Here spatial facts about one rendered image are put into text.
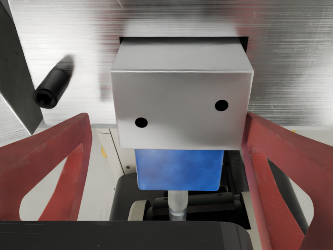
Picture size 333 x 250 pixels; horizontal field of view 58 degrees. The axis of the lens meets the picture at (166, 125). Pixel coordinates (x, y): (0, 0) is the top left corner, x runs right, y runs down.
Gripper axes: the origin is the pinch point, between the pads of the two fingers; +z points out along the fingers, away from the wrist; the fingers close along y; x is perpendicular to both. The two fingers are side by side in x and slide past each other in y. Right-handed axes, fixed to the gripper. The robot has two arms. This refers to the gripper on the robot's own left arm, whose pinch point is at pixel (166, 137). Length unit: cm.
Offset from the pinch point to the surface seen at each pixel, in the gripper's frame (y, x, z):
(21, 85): 9.8, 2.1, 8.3
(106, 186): 29, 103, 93
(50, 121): 5.8, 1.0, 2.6
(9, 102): 9.8, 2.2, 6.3
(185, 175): -0.9, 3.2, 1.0
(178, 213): -0.7, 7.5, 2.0
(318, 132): -63, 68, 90
